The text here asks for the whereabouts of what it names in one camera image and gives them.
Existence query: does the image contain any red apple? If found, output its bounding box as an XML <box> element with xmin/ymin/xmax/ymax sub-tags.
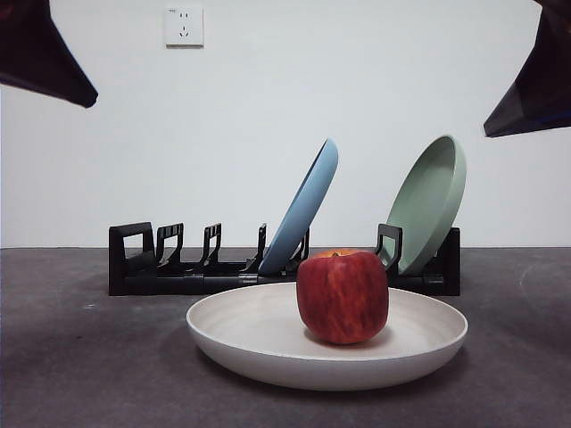
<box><xmin>296</xmin><ymin>248</ymin><xmax>390</xmax><ymax>346</ymax></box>

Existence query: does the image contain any cream yellow plate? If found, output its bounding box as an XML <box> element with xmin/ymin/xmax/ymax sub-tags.
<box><xmin>186</xmin><ymin>282</ymin><xmax>469</xmax><ymax>392</ymax></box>

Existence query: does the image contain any green plate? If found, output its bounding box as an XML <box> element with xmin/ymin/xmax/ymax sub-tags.
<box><xmin>385</xmin><ymin>135</ymin><xmax>468</xmax><ymax>276</ymax></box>

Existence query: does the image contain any black plate rack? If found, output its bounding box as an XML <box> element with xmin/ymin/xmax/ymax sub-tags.
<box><xmin>109</xmin><ymin>221</ymin><xmax>462</xmax><ymax>297</ymax></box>

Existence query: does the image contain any blue plate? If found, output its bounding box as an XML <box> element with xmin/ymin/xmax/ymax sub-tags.
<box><xmin>258</xmin><ymin>137</ymin><xmax>340</xmax><ymax>276</ymax></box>

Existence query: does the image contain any white wall socket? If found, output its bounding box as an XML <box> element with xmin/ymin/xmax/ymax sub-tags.
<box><xmin>166</xmin><ymin>5</ymin><xmax>206</xmax><ymax>49</ymax></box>

